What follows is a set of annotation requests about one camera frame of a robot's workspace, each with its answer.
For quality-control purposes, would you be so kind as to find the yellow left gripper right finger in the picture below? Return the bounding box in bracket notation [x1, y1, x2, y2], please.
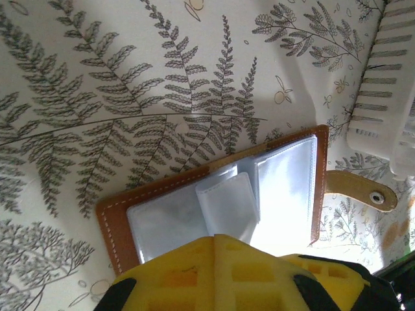
[213, 235, 359, 311]

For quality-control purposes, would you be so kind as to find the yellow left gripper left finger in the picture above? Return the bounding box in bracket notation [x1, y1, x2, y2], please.
[69, 235, 215, 311]

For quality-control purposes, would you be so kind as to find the brown leather card holder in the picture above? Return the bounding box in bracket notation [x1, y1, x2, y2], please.
[95, 124, 399, 276]

